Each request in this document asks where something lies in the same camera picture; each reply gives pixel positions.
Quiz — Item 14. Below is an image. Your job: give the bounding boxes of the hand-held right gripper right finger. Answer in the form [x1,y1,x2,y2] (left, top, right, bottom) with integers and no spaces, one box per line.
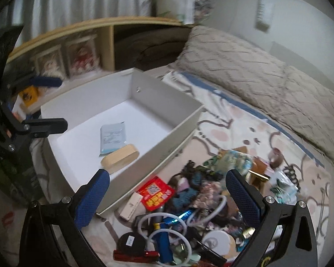
[225,168,320,267]

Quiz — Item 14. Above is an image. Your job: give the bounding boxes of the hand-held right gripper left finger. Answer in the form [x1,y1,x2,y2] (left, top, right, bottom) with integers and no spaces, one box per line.
[18,168,111,267]

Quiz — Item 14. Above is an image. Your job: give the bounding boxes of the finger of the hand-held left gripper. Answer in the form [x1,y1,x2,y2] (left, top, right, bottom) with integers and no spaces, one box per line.
[22,74,64,89]
[17,117,69,140]

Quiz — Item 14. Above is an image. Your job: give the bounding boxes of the white storage box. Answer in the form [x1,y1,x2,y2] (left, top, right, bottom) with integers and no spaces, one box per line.
[40,67,206,215]

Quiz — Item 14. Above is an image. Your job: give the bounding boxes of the beige oblong case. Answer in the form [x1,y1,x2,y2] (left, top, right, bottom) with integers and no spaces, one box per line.
[101,144,140,170]

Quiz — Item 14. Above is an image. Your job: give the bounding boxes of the black round tin white label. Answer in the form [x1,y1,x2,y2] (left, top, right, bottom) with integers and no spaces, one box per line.
[117,232,147,253]

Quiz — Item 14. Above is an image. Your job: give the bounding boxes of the white blue pouch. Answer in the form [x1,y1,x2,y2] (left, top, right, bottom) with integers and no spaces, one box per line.
[99,121,128,157]

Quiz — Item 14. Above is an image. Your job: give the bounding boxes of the display case white doll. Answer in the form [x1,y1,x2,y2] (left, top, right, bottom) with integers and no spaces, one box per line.
[33,46,66,80]

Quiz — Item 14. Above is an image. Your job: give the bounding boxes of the yellow packet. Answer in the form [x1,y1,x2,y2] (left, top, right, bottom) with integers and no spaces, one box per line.
[19,86,39,107]

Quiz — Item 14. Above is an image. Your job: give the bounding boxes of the brown box gold trim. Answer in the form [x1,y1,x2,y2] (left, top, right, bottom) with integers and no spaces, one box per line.
[248,157,272,188]

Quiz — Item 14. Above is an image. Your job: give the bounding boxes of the pink sequin pouch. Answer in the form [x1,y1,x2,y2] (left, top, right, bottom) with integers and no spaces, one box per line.
[195,182,226,210]

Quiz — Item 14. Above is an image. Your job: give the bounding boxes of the small white carton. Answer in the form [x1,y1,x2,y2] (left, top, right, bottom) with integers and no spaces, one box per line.
[120,192,143,221]

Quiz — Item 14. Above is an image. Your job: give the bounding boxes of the patterned foil bag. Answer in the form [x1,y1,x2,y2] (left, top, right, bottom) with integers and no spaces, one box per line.
[212,150,254,173]

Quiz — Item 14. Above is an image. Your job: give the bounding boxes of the clear bag of packets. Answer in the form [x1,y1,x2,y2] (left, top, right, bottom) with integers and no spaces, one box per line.
[269,170,299,205]

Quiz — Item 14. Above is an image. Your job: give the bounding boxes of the display case red doll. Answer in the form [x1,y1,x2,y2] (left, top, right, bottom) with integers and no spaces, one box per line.
[65,37,102,77]

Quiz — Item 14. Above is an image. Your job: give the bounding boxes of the white round device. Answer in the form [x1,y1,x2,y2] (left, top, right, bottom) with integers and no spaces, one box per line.
[203,229,235,260]

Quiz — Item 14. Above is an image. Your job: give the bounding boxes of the small brown cup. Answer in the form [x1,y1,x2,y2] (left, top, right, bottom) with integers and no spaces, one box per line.
[269,149,284,169]

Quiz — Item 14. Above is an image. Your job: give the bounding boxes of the dark knitted scrunchies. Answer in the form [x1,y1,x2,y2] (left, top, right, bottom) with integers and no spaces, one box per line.
[170,160,223,206]

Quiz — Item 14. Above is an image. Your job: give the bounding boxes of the red printed snack packet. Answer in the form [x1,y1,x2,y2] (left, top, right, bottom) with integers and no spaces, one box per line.
[136,176,175,212]

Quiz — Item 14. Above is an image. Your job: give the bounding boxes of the wooden shelf unit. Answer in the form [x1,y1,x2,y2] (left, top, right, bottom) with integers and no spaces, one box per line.
[6,17,195,95]

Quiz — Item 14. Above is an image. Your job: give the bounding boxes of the red metallic tube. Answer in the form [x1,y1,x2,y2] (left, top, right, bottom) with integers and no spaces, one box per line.
[113,250,160,262]

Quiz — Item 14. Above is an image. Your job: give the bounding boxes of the grey white curtain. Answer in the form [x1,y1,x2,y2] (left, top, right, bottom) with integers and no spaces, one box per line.
[6,0,153,36]

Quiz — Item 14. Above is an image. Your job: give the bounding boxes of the brown comforter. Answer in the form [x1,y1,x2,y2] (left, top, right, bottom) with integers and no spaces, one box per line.
[114,28,194,71]

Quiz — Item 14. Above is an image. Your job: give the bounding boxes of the textured beige pillow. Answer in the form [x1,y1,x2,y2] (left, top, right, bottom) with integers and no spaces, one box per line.
[267,65,334,167]
[173,26,291,109]

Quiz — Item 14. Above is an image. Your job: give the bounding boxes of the grey headboard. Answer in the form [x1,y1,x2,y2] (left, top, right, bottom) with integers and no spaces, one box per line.
[270,41,334,89]

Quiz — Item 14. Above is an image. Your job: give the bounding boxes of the clear bag of trinkets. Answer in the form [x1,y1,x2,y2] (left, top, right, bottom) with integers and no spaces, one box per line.
[195,0,214,20]

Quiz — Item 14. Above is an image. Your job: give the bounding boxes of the white coiled plastic hose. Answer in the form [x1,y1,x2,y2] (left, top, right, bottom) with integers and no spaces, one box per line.
[135,194,229,265]

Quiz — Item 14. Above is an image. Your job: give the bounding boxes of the black spiral hair tie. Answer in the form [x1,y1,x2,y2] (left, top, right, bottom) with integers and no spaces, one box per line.
[282,165,299,185]

